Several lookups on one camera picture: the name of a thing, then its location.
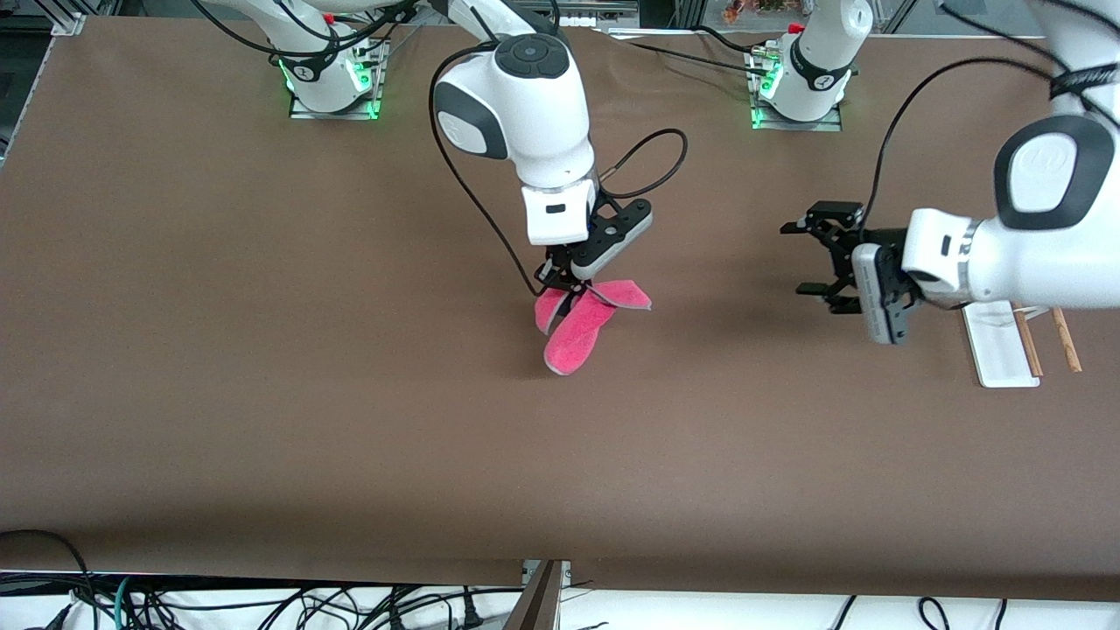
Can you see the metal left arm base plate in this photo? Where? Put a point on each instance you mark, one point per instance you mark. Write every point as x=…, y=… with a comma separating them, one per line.
x=827, y=125

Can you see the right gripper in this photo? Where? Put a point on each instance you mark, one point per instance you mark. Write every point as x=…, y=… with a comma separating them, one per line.
x=557, y=271

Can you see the white power strip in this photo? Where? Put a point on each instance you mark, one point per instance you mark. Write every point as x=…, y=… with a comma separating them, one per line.
x=595, y=17

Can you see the white rack with wooden bars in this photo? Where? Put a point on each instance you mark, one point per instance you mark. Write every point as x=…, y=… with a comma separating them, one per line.
x=997, y=359

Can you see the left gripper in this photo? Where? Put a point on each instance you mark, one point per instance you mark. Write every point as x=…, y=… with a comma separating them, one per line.
x=882, y=241

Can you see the metal table bracket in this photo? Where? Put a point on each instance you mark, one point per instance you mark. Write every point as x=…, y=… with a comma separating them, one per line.
x=538, y=604

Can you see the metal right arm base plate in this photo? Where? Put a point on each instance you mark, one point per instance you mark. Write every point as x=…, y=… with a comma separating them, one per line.
x=350, y=115

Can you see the brown table cover sheet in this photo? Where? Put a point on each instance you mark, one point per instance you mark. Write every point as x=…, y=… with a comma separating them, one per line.
x=350, y=394

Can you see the red orange background object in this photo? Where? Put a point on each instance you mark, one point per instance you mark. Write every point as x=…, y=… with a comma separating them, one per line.
x=744, y=10

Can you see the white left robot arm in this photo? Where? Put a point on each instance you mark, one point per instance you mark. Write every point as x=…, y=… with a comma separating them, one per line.
x=1050, y=175

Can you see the pink towel with grey edge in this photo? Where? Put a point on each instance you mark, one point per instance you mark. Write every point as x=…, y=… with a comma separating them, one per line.
x=573, y=337

